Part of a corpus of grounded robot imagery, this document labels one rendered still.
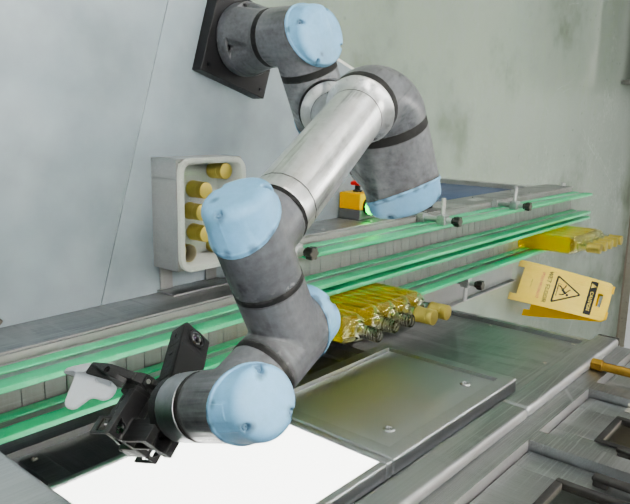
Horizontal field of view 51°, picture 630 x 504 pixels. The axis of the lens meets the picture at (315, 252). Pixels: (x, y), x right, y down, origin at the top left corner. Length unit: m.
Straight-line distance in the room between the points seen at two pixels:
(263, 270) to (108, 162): 0.72
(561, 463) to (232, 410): 0.80
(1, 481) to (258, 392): 0.28
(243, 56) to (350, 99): 0.59
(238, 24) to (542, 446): 0.99
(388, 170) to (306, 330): 0.35
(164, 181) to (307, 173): 0.66
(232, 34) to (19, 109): 0.44
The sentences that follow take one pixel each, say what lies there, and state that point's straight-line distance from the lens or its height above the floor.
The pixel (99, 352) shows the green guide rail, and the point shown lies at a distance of 1.14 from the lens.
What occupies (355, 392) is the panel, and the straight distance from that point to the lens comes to 1.39.
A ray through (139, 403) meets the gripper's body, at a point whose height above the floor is 1.25.
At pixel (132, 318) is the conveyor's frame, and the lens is 1.24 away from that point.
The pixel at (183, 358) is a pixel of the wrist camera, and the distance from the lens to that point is 0.82.
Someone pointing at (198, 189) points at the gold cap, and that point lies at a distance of 1.37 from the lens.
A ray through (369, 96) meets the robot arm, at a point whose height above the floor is 1.35.
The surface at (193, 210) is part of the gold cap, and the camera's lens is 1.37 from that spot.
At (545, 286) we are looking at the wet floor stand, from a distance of 4.78.
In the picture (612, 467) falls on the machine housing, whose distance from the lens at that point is 1.28.
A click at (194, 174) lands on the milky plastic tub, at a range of 1.41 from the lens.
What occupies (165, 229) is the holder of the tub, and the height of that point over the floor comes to 0.79.
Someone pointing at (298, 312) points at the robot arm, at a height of 1.43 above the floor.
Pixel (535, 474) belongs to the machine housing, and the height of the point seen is 1.48.
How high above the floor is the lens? 1.86
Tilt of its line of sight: 39 degrees down
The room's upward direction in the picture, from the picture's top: 101 degrees clockwise
